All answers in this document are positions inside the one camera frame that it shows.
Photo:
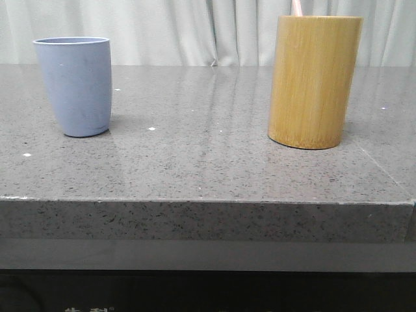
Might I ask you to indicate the pink chopstick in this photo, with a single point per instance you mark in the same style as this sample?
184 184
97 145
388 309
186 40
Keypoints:
297 8

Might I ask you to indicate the blue plastic cup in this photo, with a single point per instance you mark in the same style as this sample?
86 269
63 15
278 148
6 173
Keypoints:
78 80

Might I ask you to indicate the white curtain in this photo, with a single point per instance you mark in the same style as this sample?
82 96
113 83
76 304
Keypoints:
200 33

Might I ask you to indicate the bamboo cylinder holder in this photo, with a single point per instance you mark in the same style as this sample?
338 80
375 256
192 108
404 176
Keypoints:
313 70

